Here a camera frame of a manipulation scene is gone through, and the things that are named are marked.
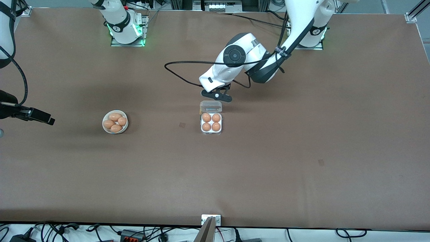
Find clear plastic egg box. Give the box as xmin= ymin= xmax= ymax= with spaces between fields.
xmin=200 ymin=100 xmax=223 ymax=135

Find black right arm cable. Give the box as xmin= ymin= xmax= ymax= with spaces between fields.
xmin=0 ymin=0 xmax=28 ymax=107

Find black looped cable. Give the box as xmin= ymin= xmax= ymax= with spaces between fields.
xmin=336 ymin=228 xmax=367 ymax=239

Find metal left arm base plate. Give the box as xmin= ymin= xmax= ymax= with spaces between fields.
xmin=287 ymin=20 xmax=324 ymax=51

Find silver camera mount bracket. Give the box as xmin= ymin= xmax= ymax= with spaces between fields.
xmin=201 ymin=214 xmax=222 ymax=226

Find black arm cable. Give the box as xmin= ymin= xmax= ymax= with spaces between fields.
xmin=0 ymin=0 xmax=28 ymax=107
xmin=164 ymin=10 xmax=290 ymax=90

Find thin black cable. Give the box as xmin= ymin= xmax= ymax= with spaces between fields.
xmin=218 ymin=12 xmax=289 ymax=29

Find black orange connector block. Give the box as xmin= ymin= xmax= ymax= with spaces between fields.
xmin=120 ymin=229 xmax=145 ymax=242

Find tangled black cable bundle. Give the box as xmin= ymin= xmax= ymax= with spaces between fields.
xmin=32 ymin=222 xmax=101 ymax=242

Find black power adapter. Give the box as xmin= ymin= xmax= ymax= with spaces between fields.
xmin=9 ymin=233 xmax=37 ymax=242

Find thick black cable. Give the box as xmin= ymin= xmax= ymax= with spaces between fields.
xmin=266 ymin=11 xmax=287 ymax=21

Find grey metal bar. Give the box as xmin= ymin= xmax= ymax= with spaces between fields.
xmin=193 ymin=217 xmax=216 ymax=242

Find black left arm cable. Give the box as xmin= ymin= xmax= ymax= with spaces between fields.
xmin=164 ymin=10 xmax=290 ymax=90

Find white round bowl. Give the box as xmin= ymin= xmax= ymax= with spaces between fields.
xmin=102 ymin=109 xmax=129 ymax=134

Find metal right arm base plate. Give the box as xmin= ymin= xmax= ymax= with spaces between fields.
xmin=110 ymin=14 xmax=148 ymax=47

